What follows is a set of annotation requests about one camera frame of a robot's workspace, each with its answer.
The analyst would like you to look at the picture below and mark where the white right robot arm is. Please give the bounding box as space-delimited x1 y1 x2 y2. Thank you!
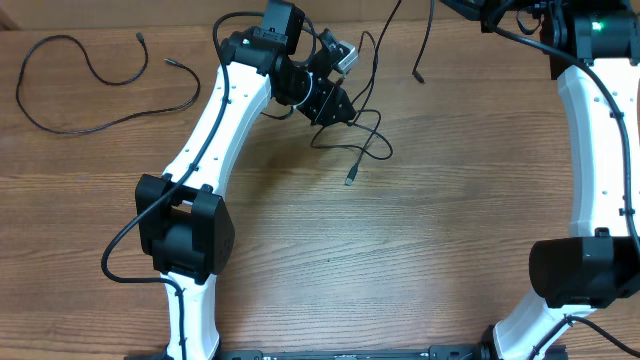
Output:
428 0 639 359

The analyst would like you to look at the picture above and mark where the separated black usb cable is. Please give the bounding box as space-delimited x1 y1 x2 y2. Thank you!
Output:
14 31 202 136

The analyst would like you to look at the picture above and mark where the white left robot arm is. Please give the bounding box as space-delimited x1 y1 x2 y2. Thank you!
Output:
135 1 358 359

